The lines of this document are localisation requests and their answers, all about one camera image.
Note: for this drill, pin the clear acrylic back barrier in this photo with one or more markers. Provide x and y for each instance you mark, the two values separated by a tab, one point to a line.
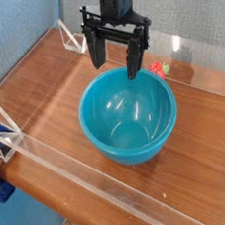
185	61

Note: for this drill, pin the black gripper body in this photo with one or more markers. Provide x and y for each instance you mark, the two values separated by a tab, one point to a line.
96	27

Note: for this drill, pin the blue plastic bowl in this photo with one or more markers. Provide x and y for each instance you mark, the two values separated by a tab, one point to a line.
127	120

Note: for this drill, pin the clear acrylic barrier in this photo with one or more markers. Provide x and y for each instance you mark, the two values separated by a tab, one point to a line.
26	88
136	203
185	61

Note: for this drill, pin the clear acrylic front barrier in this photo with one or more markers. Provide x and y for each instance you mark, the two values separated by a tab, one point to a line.
136	203

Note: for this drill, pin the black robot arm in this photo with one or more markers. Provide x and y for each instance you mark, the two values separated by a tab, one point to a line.
116	9

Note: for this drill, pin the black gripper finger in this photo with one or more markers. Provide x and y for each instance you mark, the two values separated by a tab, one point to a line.
134	57
96	45

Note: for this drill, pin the clear acrylic left barrier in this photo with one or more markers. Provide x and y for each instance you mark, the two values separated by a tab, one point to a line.
26	88

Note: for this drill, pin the red toy strawberry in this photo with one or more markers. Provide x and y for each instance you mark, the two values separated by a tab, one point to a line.
159	69

